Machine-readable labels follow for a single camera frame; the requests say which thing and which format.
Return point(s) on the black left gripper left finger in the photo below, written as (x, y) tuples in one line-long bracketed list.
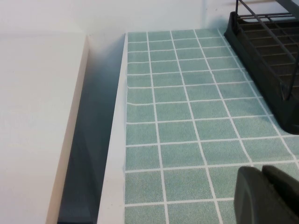
[(252, 200)]

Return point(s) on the white side board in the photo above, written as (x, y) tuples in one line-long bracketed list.
[(35, 116)]

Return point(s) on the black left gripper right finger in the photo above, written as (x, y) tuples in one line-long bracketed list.
[(282, 184)]

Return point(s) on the green tiled table mat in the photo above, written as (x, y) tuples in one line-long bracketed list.
[(187, 116)]

